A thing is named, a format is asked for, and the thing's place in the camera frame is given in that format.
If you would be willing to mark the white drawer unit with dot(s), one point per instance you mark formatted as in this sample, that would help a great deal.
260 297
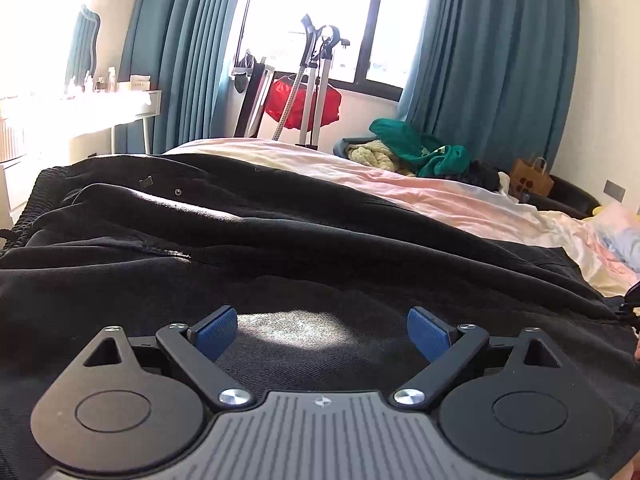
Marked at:
15 195

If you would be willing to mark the red cloth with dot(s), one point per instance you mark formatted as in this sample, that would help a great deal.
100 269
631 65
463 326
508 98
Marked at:
285 100

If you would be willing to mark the black hanging bag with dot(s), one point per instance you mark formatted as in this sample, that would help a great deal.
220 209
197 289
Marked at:
244 72

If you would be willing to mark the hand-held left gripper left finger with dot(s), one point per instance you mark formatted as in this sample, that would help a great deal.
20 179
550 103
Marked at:
215 332

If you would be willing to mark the garment steamer stand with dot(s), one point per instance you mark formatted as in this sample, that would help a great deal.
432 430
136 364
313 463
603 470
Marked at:
320 60

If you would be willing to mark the black pants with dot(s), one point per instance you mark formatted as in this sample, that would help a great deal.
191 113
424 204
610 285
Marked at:
300 240

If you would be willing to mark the yellow pillow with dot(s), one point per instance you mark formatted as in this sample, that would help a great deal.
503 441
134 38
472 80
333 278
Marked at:
599 210

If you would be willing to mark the teal curtain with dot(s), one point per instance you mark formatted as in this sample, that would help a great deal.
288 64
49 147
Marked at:
175 60
490 60

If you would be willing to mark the cream knitted garment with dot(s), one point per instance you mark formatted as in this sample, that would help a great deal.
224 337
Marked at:
372 157

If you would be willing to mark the wavy framed vanity mirror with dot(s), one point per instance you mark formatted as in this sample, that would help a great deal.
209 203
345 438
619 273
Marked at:
82 45

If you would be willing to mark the green garment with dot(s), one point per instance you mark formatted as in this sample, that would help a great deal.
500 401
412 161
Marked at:
410 145

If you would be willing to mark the blue laundry basket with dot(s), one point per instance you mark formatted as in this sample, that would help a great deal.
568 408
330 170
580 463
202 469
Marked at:
345 146

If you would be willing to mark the black fluffy clothing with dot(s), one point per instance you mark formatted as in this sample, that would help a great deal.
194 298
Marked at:
482 175

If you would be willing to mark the brown paper bag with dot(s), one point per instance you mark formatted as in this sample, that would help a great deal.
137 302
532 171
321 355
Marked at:
532 180

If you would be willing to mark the clear bottle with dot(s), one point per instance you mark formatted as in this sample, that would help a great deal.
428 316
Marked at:
112 80

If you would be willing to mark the dark wooden chair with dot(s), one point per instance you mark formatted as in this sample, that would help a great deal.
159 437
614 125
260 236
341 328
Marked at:
252 105

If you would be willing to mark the pastel bed blanket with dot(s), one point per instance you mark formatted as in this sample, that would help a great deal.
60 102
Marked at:
450 195

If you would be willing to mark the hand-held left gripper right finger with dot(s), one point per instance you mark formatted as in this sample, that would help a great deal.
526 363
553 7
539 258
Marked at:
427 332

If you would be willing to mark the white cloth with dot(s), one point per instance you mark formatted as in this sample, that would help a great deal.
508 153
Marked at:
510 187

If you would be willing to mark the white dressing table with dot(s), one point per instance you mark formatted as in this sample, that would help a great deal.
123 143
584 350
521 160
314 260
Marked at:
130 107

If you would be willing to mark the grey wall switch panel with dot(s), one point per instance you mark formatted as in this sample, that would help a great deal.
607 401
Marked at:
616 189

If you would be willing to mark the white cosmetics box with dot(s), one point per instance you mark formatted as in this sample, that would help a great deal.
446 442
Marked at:
140 83

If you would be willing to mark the dark framed window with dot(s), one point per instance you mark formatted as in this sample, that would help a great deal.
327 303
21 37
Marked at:
280 10

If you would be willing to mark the black armchair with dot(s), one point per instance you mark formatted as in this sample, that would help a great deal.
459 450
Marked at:
570 200

